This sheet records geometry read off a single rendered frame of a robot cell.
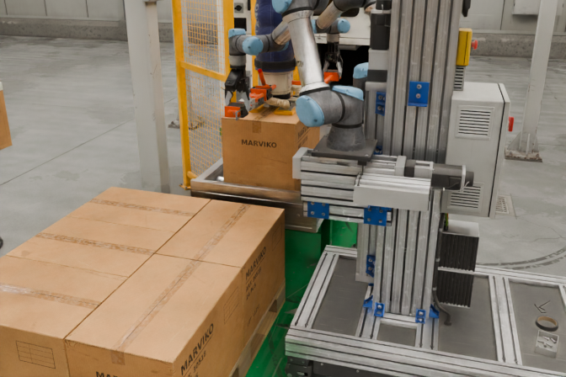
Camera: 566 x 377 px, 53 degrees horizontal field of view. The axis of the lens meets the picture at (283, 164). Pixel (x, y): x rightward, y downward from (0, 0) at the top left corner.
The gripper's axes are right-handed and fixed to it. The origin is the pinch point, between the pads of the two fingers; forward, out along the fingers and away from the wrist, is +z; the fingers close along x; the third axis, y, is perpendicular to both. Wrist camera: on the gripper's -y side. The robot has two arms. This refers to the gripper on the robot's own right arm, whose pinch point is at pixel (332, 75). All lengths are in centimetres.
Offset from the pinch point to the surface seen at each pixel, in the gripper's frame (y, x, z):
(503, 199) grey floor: -102, 116, 108
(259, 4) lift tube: 38, -32, -42
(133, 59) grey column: -5, -133, -2
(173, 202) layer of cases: 83, -65, 53
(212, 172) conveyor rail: 49, -57, 48
